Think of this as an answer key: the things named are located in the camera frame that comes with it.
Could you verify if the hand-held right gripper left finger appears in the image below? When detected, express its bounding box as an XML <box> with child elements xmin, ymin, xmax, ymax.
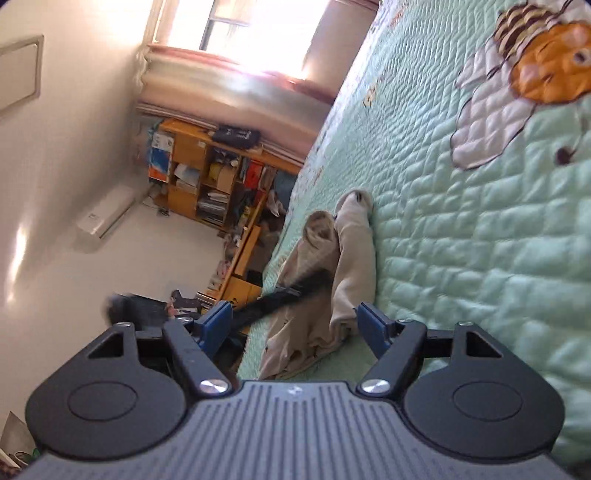
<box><xmin>88</xmin><ymin>300</ymin><xmax>234</xmax><ymax>398</ymax></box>

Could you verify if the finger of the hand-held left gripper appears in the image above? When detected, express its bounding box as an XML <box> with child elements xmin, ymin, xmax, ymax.
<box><xmin>286</xmin><ymin>271</ymin><xmax>334</xmax><ymax>299</ymax></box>

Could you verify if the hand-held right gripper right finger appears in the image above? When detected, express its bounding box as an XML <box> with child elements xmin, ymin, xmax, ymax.
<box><xmin>356</xmin><ymin>302</ymin><xmax>504</xmax><ymax>398</ymax></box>

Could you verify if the cream smiley print garment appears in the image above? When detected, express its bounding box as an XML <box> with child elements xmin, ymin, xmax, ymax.
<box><xmin>259</xmin><ymin>188</ymin><xmax>376</xmax><ymax>380</ymax></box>

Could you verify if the wooden desk with drawers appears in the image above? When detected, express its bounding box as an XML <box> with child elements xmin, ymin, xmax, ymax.
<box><xmin>203</xmin><ymin>185</ymin><xmax>289</xmax><ymax>319</ymax></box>

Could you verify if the blue fabric bag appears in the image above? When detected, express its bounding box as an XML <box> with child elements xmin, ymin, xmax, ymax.
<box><xmin>271</xmin><ymin>172</ymin><xmax>297</xmax><ymax>209</ymax></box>

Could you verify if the red box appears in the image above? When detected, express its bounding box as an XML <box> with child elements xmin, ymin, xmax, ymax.
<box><xmin>242</xmin><ymin>159</ymin><xmax>265</xmax><ymax>190</ymax></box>

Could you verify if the green quilted bedspread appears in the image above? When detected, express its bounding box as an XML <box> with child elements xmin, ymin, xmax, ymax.
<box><xmin>236</xmin><ymin>0</ymin><xmax>591</xmax><ymax>468</ymax></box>

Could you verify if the white air conditioner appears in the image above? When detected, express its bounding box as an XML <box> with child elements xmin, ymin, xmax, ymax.
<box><xmin>75</xmin><ymin>184</ymin><xmax>136</xmax><ymax>241</ymax></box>

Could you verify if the navy hanging bag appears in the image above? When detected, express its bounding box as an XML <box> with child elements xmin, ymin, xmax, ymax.
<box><xmin>211</xmin><ymin>124</ymin><xmax>262</xmax><ymax>150</ymax></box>

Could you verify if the wooden bookshelf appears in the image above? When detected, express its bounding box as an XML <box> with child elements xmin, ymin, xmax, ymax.
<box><xmin>147</xmin><ymin>117</ymin><xmax>306</xmax><ymax>228</ymax></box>

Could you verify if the blue white tissue pack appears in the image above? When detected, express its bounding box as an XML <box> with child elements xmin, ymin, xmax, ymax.
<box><xmin>148</xmin><ymin>131</ymin><xmax>176</xmax><ymax>180</ymax></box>

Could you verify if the pink curtain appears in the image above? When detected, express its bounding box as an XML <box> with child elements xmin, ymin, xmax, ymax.
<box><xmin>136</xmin><ymin>0</ymin><xmax>385</xmax><ymax>163</ymax></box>

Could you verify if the bright window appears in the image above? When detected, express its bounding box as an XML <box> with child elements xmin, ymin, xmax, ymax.
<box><xmin>152</xmin><ymin>0</ymin><xmax>334</xmax><ymax>80</ymax></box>

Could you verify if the white wall panel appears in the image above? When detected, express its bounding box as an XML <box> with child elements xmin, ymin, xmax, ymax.
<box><xmin>0</xmin><ymin>34</ymin><xmax>45</xmax><ymax>112</ymax></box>

